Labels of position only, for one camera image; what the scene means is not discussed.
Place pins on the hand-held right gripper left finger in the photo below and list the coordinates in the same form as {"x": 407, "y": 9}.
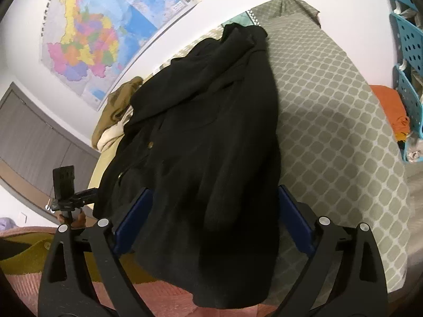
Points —
{"x": 132, "y": 221}

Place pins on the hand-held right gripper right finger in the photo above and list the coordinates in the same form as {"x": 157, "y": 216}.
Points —
{"x": 297, "y": 221}

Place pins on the black jacket with gold buttons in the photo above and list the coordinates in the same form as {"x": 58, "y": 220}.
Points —
{"x": 205, "y": 145}

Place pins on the person's left hand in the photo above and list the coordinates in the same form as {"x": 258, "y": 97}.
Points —
{"x": 79, "y": 219}

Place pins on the grey wardrobe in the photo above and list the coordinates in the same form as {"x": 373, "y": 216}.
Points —
{"x": 36, "y": 142}

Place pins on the white cloth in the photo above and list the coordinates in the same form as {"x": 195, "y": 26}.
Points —
{"x": 110, "y": 135}

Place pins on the purple cloth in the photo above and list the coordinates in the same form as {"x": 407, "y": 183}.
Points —
{"x": 6, "y": 224}

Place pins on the checked bed sheet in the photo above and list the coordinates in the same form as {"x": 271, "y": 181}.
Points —
{"x": 330, "y": 138}

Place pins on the khaki garment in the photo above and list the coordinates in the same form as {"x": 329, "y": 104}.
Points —
{"x": 115, "y": 109}

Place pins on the orange cloth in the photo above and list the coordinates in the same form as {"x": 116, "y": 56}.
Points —
{"x": 388, "y": 109}

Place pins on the white wall switch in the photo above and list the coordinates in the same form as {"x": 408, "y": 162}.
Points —
{"x": 23, "y": 218}

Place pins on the colourful wall map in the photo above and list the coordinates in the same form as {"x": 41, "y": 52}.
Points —
{"x": 95, "y": 36}

